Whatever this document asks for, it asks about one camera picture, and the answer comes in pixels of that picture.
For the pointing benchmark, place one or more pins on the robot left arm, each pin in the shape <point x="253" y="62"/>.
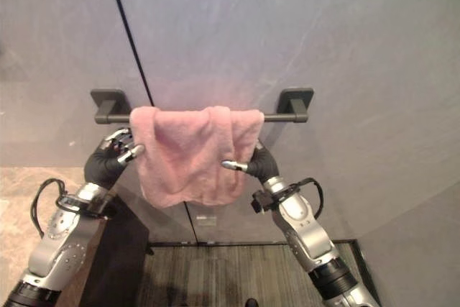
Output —
<point x="59" y="238"/>

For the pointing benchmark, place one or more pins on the pink towel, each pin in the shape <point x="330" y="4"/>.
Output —
<point x="196" y="152"/>

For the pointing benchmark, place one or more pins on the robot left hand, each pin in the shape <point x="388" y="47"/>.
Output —
<point x="102" y="167"/>

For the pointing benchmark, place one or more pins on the dark striped floor mat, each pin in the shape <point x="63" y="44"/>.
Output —
<point x="248" y="272"/>

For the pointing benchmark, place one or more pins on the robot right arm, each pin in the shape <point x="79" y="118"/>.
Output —
<point x="311" y="238"/>

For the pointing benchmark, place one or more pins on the dark grey towel bar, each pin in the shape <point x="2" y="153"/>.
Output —
<point x="287" y="107"/>

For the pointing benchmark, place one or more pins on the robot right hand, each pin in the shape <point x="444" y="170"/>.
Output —
<point x="264" y="167"/>

